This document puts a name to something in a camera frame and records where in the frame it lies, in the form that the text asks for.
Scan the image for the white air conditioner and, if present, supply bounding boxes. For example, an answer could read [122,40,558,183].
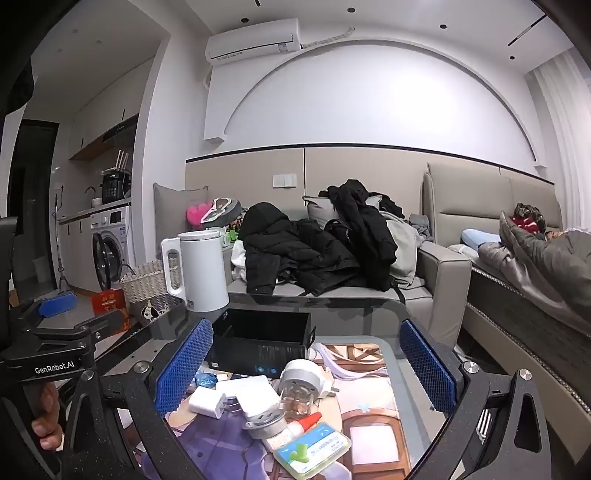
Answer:
[205,18,304,68]

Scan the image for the printed table mat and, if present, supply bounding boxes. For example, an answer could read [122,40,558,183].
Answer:
[139,339,413,480]

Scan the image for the pink plush toy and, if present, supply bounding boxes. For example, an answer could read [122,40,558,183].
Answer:
[186,203,214,230]

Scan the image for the black cardboard box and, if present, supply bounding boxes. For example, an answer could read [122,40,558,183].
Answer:
[205,308,317,380]

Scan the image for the black coat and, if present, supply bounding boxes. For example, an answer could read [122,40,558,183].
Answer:
[318,178,406,292]

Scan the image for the wicker basket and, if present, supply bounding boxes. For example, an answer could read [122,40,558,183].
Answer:
[119,261,180,315]

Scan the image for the beige upholstered bed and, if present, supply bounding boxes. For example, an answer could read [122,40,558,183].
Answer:
[422,161,591,464]

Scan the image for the tape roll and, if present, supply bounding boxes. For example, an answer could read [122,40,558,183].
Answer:
[279,359,325,423]

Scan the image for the red gift bag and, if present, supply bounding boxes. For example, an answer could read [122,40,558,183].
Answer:
[89,288,133,334]

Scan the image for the large grey cushion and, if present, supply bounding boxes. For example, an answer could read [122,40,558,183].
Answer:
[153,182,209,232]

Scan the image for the white curtain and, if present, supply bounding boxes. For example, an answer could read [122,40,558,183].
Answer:
[525,44,591,234]

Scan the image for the grey sofa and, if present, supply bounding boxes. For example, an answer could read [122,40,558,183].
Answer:
[153,182,472,352]

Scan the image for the small white charger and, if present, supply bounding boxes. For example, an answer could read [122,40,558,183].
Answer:
[188,385,242,419]

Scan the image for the black kitchen appliance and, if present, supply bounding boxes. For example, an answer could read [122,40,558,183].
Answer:
[101,171,133,205]

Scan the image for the black puffer jacket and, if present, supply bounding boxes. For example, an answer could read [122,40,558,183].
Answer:
[237,201,362,297]

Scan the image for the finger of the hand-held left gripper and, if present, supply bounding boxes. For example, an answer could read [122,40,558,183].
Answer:
[13,294,78,331]
[34,310,136,352]

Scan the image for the grey hoodie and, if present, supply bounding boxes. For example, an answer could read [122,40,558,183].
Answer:
[382,211,424,289]

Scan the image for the red and dark cloth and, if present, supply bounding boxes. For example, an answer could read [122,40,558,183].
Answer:
[512,202,548,236]

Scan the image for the large white power adapter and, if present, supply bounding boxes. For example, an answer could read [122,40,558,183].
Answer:
[215,375,282,416]

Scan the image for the light blue pillow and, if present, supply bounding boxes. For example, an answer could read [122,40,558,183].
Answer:
[461,229,502,253]

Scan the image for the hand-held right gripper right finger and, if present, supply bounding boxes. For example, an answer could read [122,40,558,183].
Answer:
[398,318,555,480]

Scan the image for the mop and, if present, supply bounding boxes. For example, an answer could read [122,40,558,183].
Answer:
[52,194,78,298]

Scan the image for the round grey white lid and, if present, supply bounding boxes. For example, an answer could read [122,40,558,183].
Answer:
[242,410,290,440]

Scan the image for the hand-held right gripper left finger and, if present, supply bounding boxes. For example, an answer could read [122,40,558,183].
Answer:
[60,318,215,480]

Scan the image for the white plug adapter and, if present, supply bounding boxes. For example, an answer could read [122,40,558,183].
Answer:
[318,368,341,398]

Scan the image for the small grey cushion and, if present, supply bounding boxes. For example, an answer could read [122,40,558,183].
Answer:
[302,196,340,228]

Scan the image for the grey patterned cap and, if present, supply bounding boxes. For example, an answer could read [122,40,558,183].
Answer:
[203,197,243,228]

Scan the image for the kitchen wall cabinets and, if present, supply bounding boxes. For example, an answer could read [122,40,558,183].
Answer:
[68,55,156,161]

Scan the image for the white garment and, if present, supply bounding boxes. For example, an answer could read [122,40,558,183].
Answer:
[230,240,249,283]

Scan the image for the person's left hand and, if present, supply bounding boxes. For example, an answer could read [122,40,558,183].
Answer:
[30,383,64,451]

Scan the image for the white washing machine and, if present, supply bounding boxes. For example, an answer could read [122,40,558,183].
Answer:
[89,205,136,283]

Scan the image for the air conditioner pipe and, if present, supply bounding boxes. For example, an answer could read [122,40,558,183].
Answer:
[300,27,357,49]

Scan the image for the grey quilt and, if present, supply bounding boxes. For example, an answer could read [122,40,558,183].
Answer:
[477,211,591,326]

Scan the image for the white electric kettle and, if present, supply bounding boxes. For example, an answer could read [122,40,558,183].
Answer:
[161,229,230,313]

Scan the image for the glue bottle with red cap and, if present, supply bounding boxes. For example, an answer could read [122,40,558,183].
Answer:
[285,412,324,438]

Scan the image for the green and blue flat box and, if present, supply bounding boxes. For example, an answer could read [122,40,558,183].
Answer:
[274,422,352,477]

